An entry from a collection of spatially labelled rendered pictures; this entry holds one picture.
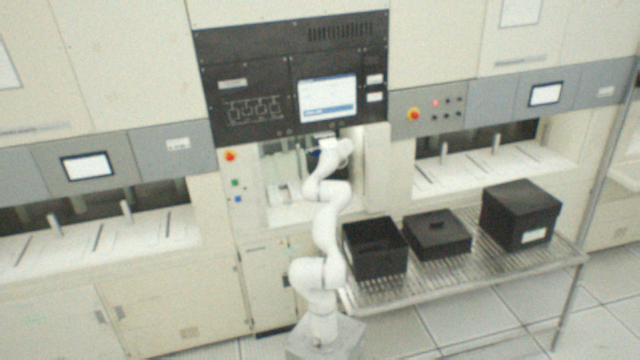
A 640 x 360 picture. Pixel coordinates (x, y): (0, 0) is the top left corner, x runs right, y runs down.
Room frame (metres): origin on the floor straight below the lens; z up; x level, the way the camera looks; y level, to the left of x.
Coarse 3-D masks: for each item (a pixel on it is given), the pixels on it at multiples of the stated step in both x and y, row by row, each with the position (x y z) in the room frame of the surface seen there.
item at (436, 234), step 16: (448, 208) 1.98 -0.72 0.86; (416, 224) 1.86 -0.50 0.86; (432, 224) 1.82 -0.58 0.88; (448, 224) 1.84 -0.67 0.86; (416, 240) 1.74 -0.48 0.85; (432, 240) 1.71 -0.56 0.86; (448, 240) 1.71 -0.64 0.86; (464, 240) 1.71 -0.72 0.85; (432, 256) 1.67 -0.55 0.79; (448, 256) 1.69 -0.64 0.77
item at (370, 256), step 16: (352, 224) 1.82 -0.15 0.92; (368, 224) 1.84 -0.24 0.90; (384, 224) 1.86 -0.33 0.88; (352, 240) 1.82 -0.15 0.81; (368, 240) 1.84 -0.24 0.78; (384, 240) 1.85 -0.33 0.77; (400, 240) 1.70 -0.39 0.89; (352, 256) 1.60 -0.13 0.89; (368, 256) 1.56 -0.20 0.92; (384, 256) 1.57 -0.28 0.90; (400, 256) 1.59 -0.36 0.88; (352, 272) 1.61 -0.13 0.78; (368, 272) 1.56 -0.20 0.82; (384, 272) 1.57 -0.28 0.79; (400, 272) 1.59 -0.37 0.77
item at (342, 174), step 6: (318, 132) 2.33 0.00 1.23; (324, 132) 2.32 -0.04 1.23; (330, 132) 2.31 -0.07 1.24; (324, 138) 2.27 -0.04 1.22; (306, 150) 2.25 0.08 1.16; (306, 156) 2.31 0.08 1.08; (306, 162) 2.33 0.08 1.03; (312, 162) 2.16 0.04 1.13; (318, 162) 2.16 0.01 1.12; (312, 168) 2.15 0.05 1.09; (336, 168) 2.17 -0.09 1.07; (342, 168) 2.18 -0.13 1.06; (330, 174) 2.16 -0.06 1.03; (336, 174) 2.17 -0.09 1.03; (342, 174) 2.18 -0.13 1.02; (348, 174) 2.18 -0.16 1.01; (324, 180) 2.15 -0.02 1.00; (330, 180) 2.16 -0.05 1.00; (336, 180) 2.16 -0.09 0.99; (342, 180) 2.17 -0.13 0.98
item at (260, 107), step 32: (192, 0) 1.86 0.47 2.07; (224, 0) 1.89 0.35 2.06; (256, 0) 1.92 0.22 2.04; (288, 0) 1.95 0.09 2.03; (320, 0) 1.98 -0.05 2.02; (352, 0) 2.01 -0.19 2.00; (384, 0) 2.04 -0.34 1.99; (224, 96) 1.87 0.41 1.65; (256, 96) 1.90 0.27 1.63; (224, 128) 1.87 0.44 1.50
